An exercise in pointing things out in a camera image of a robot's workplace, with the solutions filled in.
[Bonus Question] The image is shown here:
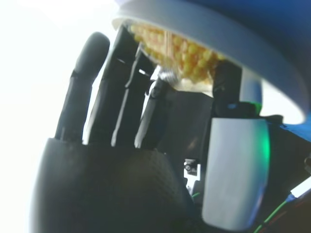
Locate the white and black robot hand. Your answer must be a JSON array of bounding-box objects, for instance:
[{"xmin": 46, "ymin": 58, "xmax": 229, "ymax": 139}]
[{"xmin": 29, "ymin": 25, "xmax": 272, "ymax": 233}]

